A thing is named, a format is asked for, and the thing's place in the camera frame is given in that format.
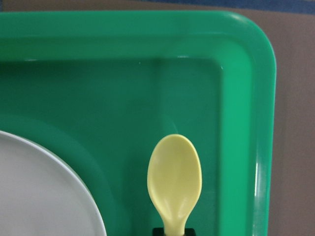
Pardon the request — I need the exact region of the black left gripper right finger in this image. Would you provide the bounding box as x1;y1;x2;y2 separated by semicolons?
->
184;228;196;236

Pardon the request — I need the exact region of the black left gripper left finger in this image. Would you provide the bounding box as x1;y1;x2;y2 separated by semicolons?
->
152;228;165;236

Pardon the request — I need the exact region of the yellow plastic spoon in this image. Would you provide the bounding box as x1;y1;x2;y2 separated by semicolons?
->
147;134;202;236

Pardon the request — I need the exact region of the white round plate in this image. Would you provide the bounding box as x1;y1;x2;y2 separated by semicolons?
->
0;132;106;236

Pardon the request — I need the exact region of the green plastic tray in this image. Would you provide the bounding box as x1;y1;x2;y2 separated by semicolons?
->
0;11;276;236

